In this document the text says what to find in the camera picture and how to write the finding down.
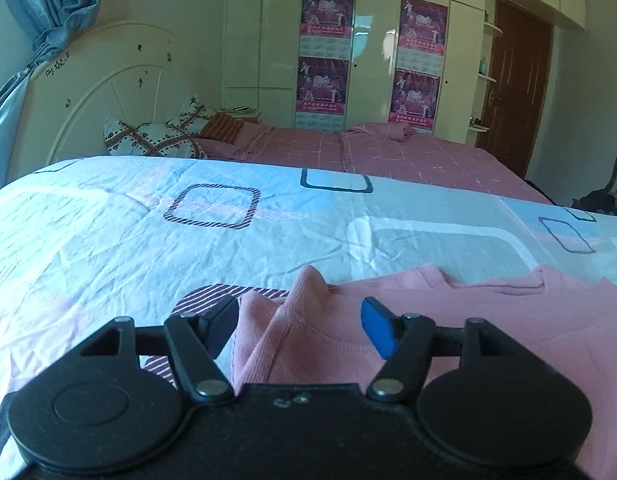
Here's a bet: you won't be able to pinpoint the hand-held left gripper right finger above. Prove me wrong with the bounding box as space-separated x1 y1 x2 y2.
360 296 533 405

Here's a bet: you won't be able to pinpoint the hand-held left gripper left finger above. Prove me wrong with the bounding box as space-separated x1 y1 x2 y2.
80 294 239 407

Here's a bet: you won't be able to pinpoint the pink sweater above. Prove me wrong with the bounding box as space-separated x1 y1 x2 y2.
232 262 617 480

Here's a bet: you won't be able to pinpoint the light blue printed blanket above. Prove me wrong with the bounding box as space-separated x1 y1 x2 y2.
0 156 617 472

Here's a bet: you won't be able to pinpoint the pink bedsheet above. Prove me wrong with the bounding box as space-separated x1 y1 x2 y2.
198 121 557 207

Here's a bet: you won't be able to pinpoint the pink pillow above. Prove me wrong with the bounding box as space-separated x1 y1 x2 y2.
227 121 275 152

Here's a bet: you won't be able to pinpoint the large patterned white pillow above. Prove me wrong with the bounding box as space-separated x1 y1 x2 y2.
103 116 208 161

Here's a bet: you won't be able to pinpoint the orange striped pillow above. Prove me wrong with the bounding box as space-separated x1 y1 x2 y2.
198 112 246 145

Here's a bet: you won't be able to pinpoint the folded pink cloth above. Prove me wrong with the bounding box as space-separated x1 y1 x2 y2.
341 121 420 142

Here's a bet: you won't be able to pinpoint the small patterned white pillow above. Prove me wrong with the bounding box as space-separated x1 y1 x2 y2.
164 95 220 137

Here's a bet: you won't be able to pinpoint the stack of books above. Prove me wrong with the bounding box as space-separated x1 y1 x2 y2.
223 105 263 122

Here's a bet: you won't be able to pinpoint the white bed headboard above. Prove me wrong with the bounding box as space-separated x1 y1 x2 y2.
26 20 225 167

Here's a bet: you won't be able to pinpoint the white corner shelves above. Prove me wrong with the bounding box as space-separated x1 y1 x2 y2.
465 14 503 134

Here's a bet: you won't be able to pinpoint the brown wooden door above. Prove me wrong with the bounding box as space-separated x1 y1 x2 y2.
474 0 554 179

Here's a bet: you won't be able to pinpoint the cream wardrobe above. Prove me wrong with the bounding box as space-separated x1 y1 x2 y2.
222 0 589 145

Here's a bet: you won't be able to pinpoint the blue curtain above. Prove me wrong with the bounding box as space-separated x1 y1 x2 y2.
0 0 106 197

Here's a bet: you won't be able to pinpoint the purple wall poster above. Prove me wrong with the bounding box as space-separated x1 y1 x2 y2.
294 56 349 134
389 69 442 135
397 0 448 72
299 0 356 59

